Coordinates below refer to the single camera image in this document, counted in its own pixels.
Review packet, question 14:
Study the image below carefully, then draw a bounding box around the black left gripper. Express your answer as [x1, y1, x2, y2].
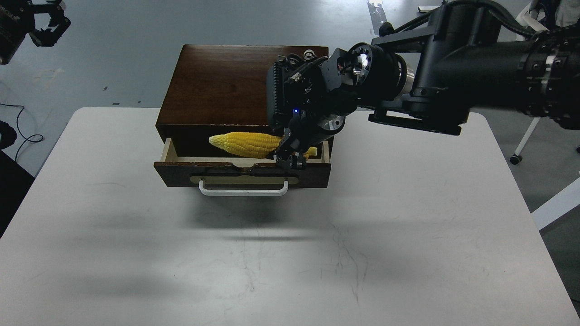
[0, 0, 71, 65]

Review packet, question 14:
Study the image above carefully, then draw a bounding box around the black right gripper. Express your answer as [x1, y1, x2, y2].
[266, 43, 399, 171]

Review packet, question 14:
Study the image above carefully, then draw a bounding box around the yellow corn cob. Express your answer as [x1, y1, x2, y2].
[208, 132, 318, 160]

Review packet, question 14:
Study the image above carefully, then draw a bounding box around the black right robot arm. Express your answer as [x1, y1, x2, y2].
[266, 0, 580, 170]

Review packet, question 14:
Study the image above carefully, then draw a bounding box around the dark wooden drawer cabinet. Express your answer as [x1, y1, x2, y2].
[156, 44, 328, 157]

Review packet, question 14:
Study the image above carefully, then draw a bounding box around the white desk base bar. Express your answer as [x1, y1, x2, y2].
[417, 5, 442, 13]

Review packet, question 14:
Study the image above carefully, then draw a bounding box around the white office chair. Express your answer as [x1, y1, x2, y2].
[509, 0, 580, 165]

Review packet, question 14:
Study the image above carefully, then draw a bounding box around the white side table edge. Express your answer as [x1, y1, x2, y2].
[531, 179, 580, 230]

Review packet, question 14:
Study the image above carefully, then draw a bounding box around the black cable on floor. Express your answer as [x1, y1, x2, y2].
[0, 103, 44, 163]

